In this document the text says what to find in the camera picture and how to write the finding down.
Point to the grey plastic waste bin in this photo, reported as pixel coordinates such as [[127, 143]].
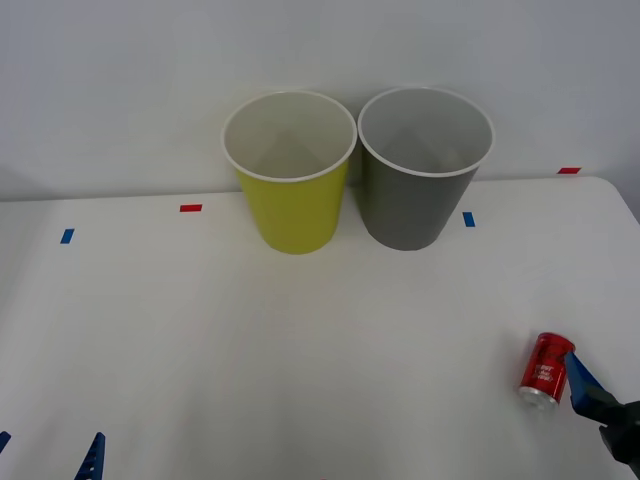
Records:
[[415, 210]]

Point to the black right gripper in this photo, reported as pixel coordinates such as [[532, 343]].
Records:
[[625, 435]]

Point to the yellow-green plastic waste bin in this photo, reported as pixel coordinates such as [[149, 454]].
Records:
[[295, 215]]

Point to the red drink can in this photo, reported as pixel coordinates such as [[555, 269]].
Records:
[[544, 367]]

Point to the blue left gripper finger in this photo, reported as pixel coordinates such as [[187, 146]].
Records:
[[92, 457], [3, 441]]

